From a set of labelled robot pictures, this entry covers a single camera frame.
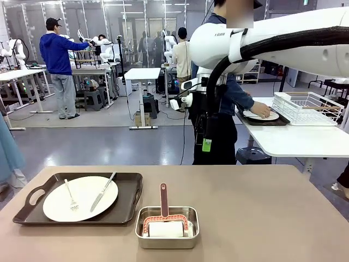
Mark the man in blue hoodie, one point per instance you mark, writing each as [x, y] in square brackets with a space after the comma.
[54, 54]

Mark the teal fabric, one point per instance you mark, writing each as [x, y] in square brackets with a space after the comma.
[9, 152]

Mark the white power strip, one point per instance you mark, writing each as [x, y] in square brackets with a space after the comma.
[309, 169]

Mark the black clothes rack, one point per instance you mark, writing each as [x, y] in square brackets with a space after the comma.
[327, 81]

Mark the long white desk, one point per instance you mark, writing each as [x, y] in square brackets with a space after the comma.
[16, 73]

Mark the pink lint roller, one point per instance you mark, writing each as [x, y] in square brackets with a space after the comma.
[163, 199]

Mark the white standing desk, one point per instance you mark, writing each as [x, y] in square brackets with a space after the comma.
[141, 73]

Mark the large white plate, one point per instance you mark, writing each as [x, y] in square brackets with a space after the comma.
[81, 210]

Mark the person's right forearm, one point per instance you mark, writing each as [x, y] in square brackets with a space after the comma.
[244, 98]

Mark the white side table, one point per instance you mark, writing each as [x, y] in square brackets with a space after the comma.
[300, 139]

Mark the person in beige shirt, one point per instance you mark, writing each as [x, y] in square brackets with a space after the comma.
[181, 60]

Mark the white desk with shelf frame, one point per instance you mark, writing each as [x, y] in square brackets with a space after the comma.
[90, 71]

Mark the black stool under desk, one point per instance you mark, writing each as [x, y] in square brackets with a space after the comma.
[151, 106]

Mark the person in denim jacket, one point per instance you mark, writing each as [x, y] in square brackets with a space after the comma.
[234, 90]

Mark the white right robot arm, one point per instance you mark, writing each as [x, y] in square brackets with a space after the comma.
[300, 60]

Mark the silver fork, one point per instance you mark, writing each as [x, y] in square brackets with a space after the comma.
[73, 206]

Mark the black bags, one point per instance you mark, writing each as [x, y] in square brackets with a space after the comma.
[270, 69]

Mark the black tripod stand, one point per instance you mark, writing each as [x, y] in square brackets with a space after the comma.
[284, 79]

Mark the silver knife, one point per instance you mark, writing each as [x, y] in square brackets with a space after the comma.
[98, 200]

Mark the black plastic stool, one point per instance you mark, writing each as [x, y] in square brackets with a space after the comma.
[253, 157]

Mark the cardboard box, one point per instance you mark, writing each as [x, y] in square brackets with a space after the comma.
[141, 120]

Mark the rectangular steel container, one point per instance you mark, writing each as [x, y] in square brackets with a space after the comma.
[166, 243]

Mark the grey plastic stool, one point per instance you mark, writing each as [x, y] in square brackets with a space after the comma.
[94, 99]

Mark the black serving tray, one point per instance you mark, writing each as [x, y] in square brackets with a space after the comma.
[261, 123]

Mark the person's right hand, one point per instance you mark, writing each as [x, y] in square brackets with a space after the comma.
[261, 110]

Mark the white shoe rack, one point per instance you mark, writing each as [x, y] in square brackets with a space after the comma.
[251, 77]

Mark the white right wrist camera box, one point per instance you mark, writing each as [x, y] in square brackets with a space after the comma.
[175, 103]

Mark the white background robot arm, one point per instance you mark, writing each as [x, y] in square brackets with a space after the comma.
[169, 43]
[105, 52]
[20, 50]

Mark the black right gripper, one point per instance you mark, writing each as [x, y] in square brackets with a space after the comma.
[199, 109]

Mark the white dinner plate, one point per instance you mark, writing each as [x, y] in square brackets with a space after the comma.
[273, 116]

